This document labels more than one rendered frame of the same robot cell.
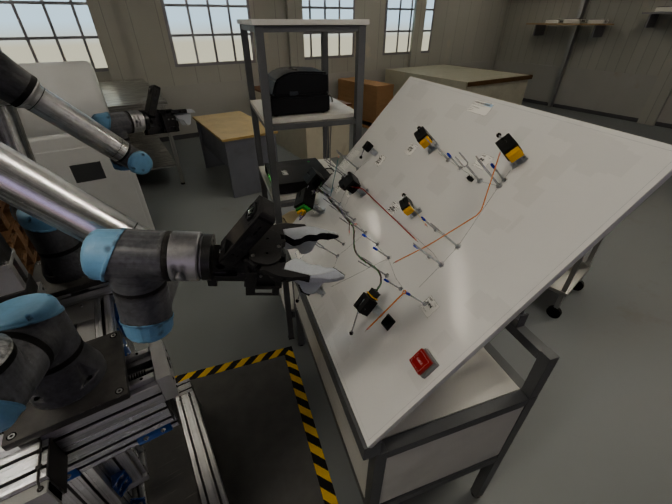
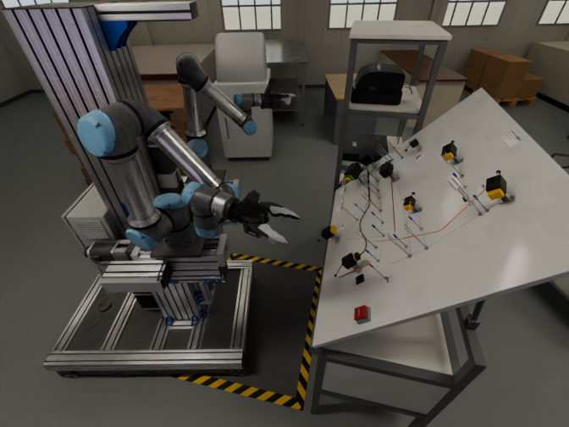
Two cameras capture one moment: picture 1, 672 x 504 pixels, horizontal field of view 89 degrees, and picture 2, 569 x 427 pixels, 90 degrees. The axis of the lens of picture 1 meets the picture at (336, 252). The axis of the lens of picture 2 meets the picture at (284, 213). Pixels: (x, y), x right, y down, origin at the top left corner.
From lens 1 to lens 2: 39 cm
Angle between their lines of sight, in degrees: 26
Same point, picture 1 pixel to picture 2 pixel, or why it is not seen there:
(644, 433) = not seen: outside the picture
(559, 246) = (488, 280)
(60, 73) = (244, 41)
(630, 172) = not seen: outside the picture
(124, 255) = (196, 197)
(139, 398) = (207, 259)
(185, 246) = (220, 202)
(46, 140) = (225, 85)
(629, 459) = not seen: outside the picture
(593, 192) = (539, 249)
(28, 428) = (160, 252)
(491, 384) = (430, 359)
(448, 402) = (387, 352)
